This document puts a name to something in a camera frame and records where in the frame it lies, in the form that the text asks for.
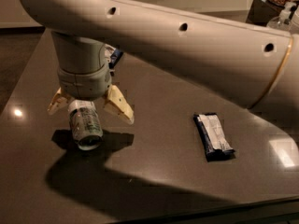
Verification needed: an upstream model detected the black box shelf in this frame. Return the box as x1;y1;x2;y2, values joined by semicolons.
246;0;283;26

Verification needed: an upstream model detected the blue white chip bag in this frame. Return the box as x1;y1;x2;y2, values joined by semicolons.
105;45;123;69

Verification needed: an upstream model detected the dark blue snack bar wrapper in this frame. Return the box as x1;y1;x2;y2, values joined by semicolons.
193;113;235;161

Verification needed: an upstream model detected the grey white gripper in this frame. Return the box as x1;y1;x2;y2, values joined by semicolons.
48;64;135;125

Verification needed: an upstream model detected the white green 7up can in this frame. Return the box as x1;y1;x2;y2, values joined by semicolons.
68;100;103;151

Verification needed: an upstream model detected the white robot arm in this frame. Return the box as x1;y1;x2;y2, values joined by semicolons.
20;0;299;128

